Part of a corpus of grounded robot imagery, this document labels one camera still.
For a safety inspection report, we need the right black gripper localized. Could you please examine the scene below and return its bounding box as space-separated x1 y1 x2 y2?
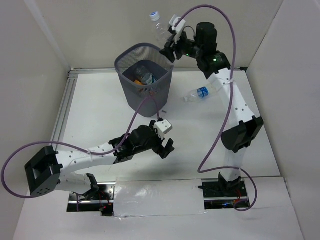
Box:
158 29 202 64

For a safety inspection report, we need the clear bottle white cap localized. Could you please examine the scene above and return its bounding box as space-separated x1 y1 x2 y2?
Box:
149 11 171 50

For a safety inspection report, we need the crushed bottle green label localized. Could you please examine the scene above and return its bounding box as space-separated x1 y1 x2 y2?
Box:
134 65 157 86

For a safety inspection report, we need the orange juice bottle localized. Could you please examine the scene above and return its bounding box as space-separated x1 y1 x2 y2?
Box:
134 79 144 86

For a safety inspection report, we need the clear bottle blue label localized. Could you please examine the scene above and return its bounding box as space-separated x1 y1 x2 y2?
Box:
182 84 218 103

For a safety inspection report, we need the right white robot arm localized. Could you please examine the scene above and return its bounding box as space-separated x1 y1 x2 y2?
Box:
160 22 264 196

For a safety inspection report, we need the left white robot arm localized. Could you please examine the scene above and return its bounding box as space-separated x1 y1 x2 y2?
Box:
24 118 174 200

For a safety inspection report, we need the grey mesh waste bin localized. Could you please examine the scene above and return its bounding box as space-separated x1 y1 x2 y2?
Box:
114 43 174 118

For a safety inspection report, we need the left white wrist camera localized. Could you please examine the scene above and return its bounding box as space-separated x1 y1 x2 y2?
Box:
153 119 173 140

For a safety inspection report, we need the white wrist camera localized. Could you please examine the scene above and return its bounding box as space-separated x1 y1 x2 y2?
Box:
153 119 173 140
169 15 186 44

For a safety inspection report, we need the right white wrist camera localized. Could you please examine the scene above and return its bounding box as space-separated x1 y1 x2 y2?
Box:
169 15 186 44

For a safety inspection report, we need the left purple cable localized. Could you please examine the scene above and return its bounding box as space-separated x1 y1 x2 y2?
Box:
1 96 163 212

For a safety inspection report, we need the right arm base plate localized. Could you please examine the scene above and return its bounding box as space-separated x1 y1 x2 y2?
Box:
198 180 251 210

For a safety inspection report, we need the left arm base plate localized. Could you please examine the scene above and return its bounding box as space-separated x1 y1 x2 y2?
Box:
66 181 116 217

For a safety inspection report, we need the aluminium frame rail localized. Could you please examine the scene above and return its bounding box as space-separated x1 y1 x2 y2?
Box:
41 67 248 176

